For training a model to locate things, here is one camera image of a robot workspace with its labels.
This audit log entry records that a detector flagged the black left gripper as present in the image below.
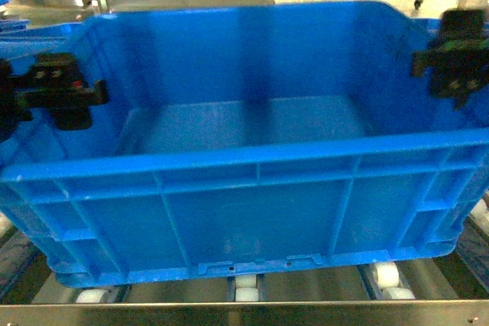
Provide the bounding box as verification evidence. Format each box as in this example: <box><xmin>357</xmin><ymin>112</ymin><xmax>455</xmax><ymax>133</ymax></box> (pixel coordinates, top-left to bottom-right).
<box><xmin>1</xmin><ymin>53</ymin><xmax>109</xmax><ymax>141</ymax></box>

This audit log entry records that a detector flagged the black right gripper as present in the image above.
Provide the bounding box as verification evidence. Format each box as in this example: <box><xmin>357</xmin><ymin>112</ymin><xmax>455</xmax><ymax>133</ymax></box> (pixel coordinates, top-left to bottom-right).
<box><xmin>410</xmin><ymin>8</ymin><xmax>488</xmax><ymax>109</ymax></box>

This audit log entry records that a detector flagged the large blue plastic crate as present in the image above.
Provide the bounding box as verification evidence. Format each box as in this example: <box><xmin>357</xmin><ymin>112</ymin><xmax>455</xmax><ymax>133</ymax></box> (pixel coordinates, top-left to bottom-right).
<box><xmin>1</xmin><ymin>1</ymin><xmax>488</xmax><ymax>288</ymax></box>

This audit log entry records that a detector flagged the steel roller conveyor shelf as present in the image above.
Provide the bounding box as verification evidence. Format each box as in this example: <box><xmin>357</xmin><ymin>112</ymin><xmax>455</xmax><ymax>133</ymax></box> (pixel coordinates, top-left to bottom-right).
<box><xmin>1</xmin><ymin>202</ymin><xmax>488</xmax><ymax>325</ymax></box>

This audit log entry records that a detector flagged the blue crate beside left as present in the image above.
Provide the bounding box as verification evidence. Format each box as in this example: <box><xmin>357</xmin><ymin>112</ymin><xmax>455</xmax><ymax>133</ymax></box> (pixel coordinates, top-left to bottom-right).
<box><xmin>0</xmin><ymin>19</ymin><xmax>87</xmax><ymax>60</ymax></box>

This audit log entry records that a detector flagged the white roller wheel left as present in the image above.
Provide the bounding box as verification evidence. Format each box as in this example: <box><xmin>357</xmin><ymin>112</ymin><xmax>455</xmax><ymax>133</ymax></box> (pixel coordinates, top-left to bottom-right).
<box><xmin>76</xmin><ymin>289</ymin><xmax>111</xmax><ymax>304</ymax></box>

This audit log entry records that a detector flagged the white roller wheel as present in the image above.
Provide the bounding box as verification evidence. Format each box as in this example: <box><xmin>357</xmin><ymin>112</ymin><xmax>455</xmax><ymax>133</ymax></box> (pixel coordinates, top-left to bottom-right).
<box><xmin>76</xmin><ymin>289</ymin><xmax>111</xmax><ymax>304</ymax></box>
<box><xmin>370</xmin><ymin>262</ymin><xmax>415</xmax><ymax>300</ymax></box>
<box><xmin>235</xmin><ymin>275</ymin><xmax>259</xmax><ymax>302</ymax></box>

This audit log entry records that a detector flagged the white roller wheel right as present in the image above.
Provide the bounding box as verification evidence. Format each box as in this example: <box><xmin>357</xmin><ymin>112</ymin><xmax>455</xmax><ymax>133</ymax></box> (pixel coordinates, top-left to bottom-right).
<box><xmin>370</xmin><ymin>262</ymin><xmax>415</xmax><ymax>300</ymax></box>

